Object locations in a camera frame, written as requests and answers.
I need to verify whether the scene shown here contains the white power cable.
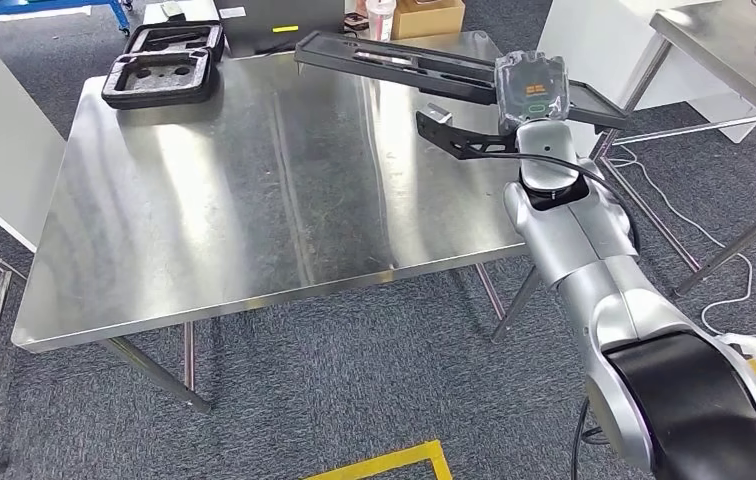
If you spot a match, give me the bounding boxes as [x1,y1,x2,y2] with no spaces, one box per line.
[606,144,756,359]

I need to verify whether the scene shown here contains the brown cardboard box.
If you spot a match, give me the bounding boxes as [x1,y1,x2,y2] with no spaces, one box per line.
[389,0,467,41]

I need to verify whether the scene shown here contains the black foam case round holes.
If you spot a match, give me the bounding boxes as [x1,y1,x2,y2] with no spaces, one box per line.
[100,47,222,111]

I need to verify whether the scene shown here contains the white panel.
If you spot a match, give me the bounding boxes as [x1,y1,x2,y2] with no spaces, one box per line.
[536,0,756,145]
[0,26,68,254]

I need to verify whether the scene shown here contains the long black plastic part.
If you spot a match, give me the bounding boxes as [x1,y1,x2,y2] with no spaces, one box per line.
[293,29,632,162]

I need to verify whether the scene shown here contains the white power strip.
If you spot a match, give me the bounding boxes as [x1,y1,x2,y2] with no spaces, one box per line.
[714,331,756,361]

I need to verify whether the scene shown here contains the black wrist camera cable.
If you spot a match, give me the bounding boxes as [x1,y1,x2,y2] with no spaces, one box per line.
[465,149,642,256]

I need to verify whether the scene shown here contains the stainless steel workbench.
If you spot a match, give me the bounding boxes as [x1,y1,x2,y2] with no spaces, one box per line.
[10,29,545,416]

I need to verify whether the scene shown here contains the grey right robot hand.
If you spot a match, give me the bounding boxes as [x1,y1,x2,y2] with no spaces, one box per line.
[493,50,573,138]

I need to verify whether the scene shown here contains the dark grey laptop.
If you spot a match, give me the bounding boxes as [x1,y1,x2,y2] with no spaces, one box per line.
[214,0,347,60]

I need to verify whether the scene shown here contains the plastic drink cup with straw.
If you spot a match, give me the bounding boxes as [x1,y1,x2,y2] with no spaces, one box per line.
[364,0,398,43]

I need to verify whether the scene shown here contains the blue metal shelf rack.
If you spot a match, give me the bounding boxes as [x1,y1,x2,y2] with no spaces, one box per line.
[0,0,134,36]

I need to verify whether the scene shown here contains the small white table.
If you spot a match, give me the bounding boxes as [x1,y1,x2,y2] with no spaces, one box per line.
[142,0,222,29]

